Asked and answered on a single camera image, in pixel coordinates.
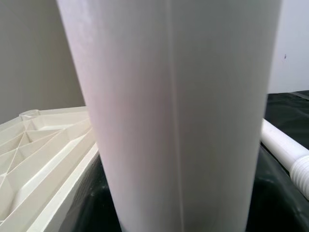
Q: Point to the white plastic children table top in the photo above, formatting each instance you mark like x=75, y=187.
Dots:
x=36, y=169

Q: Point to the white plastic table leg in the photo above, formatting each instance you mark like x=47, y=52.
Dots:
x=277, y=137
x=169, y=108

